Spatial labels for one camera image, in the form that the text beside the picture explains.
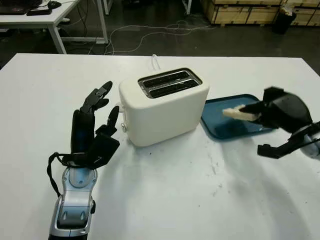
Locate flat black device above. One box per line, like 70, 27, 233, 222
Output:
25, 8, 52, 17

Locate white cable on floor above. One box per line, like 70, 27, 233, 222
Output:
104, 19, 216, 55

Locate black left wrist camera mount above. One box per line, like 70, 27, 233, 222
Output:
61, 134, 121, 170

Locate white toaster power cord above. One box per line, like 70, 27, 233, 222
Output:
150, 53, 161, 71

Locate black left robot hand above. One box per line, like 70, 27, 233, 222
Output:
70, 80, 121, 155

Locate white desk frame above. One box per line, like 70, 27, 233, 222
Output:
180, 0, 194, 15

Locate white office desk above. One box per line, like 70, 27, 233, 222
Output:
0, 0, 110, 55

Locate slice of white bread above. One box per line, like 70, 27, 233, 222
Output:
222, 105, 262, 124

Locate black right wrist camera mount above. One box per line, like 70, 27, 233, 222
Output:
257, 123, 313, 160

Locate blue plastic tray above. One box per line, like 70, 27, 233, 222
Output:
200, 93, 279, 143

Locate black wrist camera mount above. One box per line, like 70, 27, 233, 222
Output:
257, 123, 313, 160
61, 134, 121, 170

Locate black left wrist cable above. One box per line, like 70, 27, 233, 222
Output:
46, 152, 74, 199

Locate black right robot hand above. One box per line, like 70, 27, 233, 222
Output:
239, 85, 314, 135

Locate black trash bin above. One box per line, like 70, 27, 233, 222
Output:
271, 10, 297, 35

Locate cream white two-slot toaster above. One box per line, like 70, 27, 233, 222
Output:
118, 67, 211, 147

